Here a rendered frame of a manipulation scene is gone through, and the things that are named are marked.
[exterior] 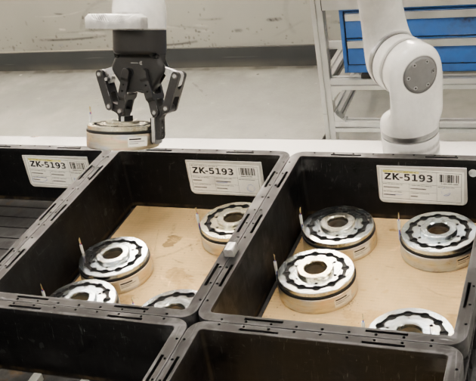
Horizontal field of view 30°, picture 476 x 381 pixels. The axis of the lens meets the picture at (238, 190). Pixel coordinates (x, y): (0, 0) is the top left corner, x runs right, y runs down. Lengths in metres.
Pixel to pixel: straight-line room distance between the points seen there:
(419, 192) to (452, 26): 1.77
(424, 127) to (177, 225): 0.41
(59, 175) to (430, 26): 1.79
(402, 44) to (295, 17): 2.70
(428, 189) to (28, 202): 0.69
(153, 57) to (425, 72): 0.42
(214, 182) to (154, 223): 0.12
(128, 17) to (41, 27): 3.45
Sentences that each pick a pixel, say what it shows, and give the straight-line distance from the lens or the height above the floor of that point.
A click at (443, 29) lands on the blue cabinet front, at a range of 3.03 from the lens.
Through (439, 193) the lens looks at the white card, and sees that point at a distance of 1.28.
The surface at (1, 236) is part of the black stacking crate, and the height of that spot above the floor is 0.83.
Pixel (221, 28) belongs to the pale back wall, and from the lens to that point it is 4.19.
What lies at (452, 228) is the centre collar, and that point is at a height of 0.87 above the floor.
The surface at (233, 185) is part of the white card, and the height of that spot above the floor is 0.88.
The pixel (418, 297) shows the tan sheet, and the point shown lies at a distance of 1.16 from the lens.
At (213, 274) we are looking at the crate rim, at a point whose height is 0.93.
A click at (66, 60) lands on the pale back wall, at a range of 4.61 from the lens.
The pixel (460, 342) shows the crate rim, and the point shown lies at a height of 0.93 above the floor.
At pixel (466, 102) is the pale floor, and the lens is 3.61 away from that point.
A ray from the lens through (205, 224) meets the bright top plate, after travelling 1.31.
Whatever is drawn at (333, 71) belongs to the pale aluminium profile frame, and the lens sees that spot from 3.21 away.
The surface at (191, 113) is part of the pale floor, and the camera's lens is 3.82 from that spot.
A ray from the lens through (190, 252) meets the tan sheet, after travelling 1.31.
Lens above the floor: 1.53
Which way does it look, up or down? 29 degrees down
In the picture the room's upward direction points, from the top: 10 degrees counter-clockwise
